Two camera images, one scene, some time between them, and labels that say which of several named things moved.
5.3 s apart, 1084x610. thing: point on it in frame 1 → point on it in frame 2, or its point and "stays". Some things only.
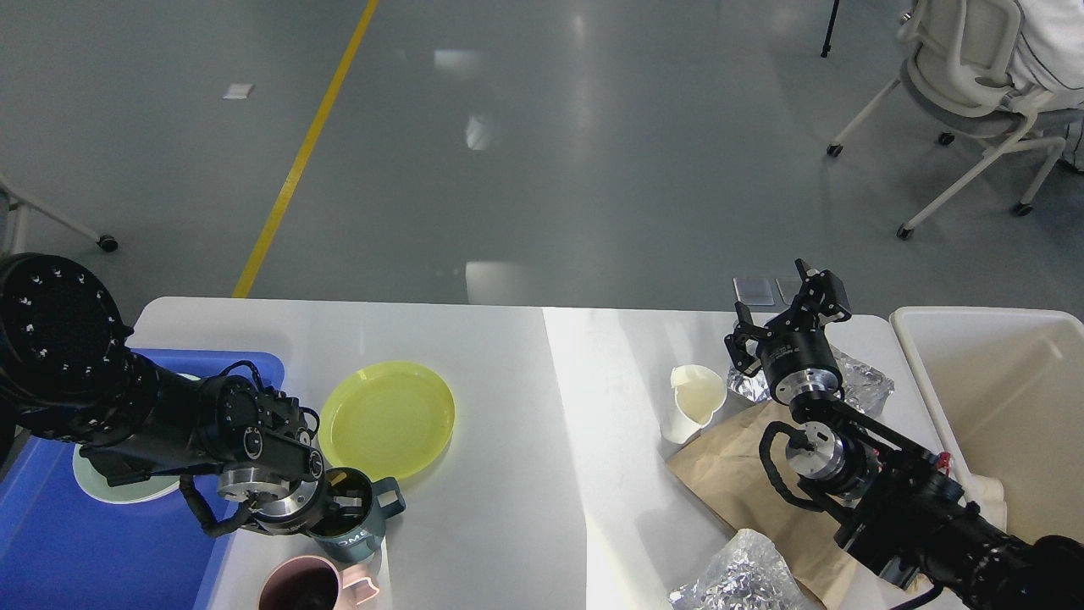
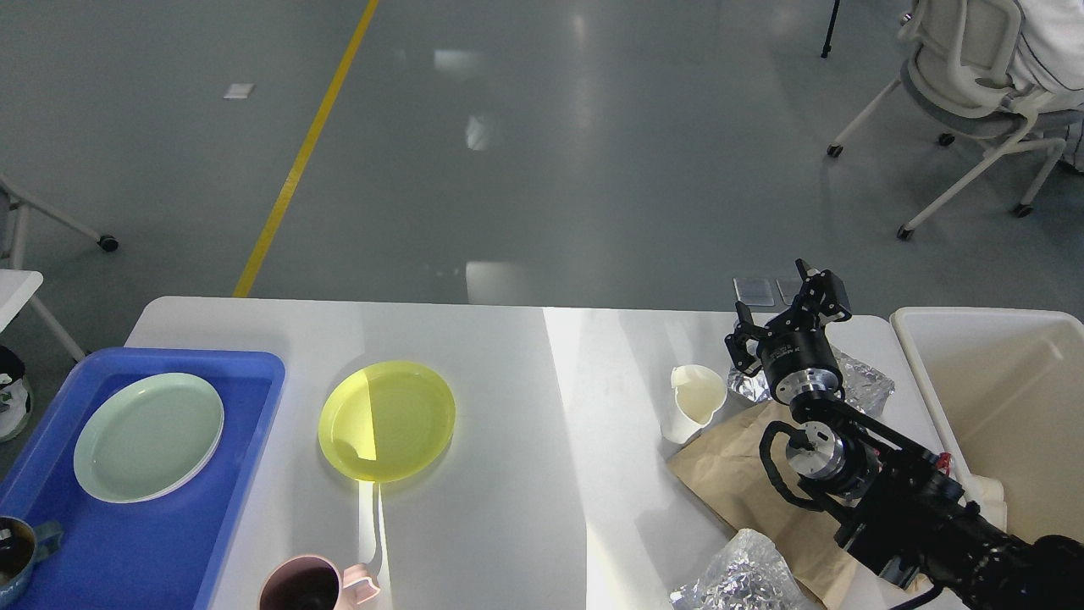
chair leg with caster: (107, 242) stays
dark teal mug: (351, 526) → (21, 546)
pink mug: (312, 583) stays
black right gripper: (795, 352) stays
